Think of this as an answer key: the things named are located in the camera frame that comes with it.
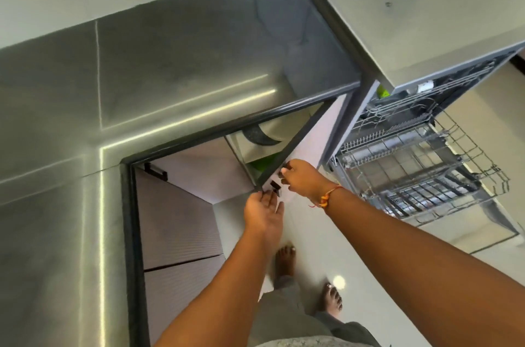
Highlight dishwasher door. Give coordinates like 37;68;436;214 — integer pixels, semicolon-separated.
410;195;522;255

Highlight grey trousers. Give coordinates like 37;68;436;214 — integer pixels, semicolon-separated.
248;275;382;347

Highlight lilac cabinet door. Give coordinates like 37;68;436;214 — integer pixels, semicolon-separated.
253;92;361;195

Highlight person's right foot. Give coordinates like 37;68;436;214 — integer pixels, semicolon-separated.
316;282;344;321

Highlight lilac drawer front with handle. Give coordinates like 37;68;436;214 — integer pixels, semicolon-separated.
135;166;224;272

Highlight person's right forearm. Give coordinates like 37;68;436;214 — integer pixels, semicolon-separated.
317;187;525;347

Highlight person's left foot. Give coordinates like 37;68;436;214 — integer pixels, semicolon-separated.
274;245;297;277

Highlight dishwasher wire rack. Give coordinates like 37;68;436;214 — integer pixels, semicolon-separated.
328;115;512;197
361;176;486;229
356;57;499;134

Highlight dishwasher lower wire rack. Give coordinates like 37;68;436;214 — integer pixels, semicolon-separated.
361;176;486;229

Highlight dark grey curved pan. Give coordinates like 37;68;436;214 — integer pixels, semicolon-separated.
242;123;284;147

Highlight grey dishwasher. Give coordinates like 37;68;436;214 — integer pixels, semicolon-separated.
295;0;525;255

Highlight green container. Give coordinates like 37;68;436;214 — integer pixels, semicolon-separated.
249;155;284;176

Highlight person's right hand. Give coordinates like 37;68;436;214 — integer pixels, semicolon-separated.
278;159;335;204

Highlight person's left hand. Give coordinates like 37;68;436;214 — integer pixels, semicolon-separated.
244;190;285;243

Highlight orange thread bracelet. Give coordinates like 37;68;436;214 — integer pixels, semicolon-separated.
308;184;343;209

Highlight person's foot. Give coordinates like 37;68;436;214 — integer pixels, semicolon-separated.
316;282;344;321
274;245;297;277

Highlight lilac corner cabinet panel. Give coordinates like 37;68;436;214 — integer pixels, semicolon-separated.
144;137;255;206

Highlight dishwasher middle wire rack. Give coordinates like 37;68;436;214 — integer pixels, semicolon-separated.
328;115;512;197

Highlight dishwasher upper wire rack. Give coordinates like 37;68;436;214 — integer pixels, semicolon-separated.
356;57;499;134

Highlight black drawer handle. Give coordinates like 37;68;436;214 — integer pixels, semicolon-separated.
144;163;169;182

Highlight person's left forearm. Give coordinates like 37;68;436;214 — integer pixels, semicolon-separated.
154;231;284;347

